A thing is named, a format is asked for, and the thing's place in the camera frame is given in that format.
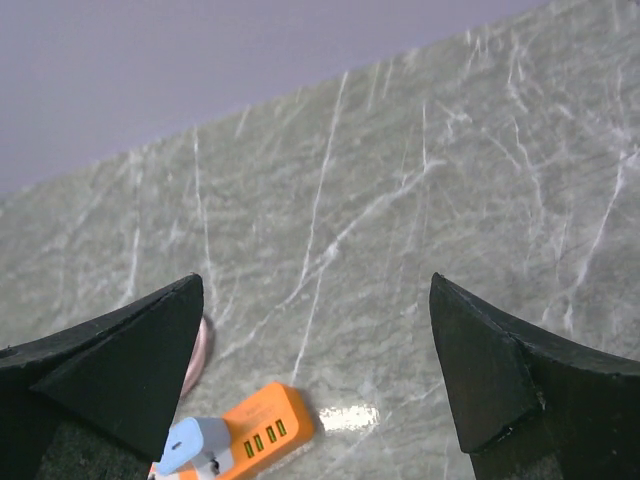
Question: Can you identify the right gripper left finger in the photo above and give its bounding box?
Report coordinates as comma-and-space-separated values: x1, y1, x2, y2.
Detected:
1, 274, 204, 479

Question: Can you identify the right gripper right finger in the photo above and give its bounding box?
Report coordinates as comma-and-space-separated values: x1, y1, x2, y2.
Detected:
429, 274, 639, 479

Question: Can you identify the blue plug adapter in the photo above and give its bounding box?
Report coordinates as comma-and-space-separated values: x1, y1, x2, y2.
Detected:
148, 417, 235, 480

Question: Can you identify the pink cable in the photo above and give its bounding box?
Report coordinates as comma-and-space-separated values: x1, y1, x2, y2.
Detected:
179, 314, 216, 399

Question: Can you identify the orange power strip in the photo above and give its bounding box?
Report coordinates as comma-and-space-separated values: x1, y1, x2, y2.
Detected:
147, 381, 316, 480

